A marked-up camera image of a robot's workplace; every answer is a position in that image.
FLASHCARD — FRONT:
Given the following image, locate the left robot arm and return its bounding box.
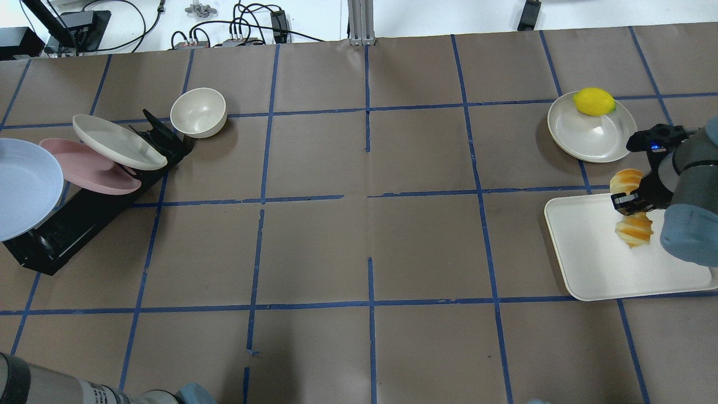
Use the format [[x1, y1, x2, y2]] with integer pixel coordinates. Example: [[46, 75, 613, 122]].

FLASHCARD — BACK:
[[1, 353, 216, 403]]

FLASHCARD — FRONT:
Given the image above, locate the pink plate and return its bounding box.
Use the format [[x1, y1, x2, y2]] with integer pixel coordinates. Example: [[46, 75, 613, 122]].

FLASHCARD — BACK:
[[39, 138, 141, 195]]

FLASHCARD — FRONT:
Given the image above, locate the black laptop power brick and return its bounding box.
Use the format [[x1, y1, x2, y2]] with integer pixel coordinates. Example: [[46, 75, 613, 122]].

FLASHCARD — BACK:
[[517, 0, 542, 31]]

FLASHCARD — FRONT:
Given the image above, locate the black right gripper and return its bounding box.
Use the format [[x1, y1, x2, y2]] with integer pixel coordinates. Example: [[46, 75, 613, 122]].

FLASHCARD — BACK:
[[610, 125, 692, 217]]

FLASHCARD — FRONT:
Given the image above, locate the white rectangular tray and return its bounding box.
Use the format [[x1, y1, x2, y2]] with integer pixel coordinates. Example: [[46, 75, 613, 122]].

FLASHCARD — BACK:
[[544, 194, 717, 301]]

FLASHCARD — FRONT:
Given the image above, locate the orange glazed bread roll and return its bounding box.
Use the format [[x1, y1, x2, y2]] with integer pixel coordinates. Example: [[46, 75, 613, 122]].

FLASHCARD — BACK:
[[609, 168, 653, 248]]

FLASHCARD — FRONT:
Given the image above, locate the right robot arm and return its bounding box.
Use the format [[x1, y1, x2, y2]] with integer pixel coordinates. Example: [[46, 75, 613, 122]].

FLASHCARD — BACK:
[[611, 117, 717, 268]]

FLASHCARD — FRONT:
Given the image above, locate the blue plate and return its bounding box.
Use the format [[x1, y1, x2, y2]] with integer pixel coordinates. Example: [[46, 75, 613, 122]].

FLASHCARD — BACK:
[[1, 138, 65, 241]]

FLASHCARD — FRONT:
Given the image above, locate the white shallow plate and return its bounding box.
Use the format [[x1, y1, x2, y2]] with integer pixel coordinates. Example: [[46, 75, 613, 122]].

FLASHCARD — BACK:
[[547, 91, 638, 163]]

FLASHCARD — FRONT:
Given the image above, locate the black monitor stand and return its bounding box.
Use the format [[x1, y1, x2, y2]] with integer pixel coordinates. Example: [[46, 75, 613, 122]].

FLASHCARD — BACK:
[[20, 1, 111, 56]]

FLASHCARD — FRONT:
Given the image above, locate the black dish rack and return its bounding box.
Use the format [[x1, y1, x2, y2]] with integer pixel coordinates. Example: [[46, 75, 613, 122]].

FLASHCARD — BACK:
[[2, 110, 192, 276]]

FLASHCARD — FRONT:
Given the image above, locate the yellow lemon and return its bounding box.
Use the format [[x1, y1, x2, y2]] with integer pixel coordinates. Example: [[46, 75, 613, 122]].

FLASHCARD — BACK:
[[573, 87, 617, 117]]

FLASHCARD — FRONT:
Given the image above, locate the aluminium frame post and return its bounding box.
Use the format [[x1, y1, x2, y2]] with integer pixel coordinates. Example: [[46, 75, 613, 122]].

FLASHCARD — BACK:
[[348, 0, 375, 46]]

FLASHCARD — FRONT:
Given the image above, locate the cream bowl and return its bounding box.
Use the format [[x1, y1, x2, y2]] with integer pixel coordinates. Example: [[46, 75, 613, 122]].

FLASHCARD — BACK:
[[170, 88, 228, 140]]

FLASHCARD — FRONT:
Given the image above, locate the cream plate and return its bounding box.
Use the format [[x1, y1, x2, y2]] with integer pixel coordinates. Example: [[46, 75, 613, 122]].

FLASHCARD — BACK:
[[72, 113, 168, 171]]

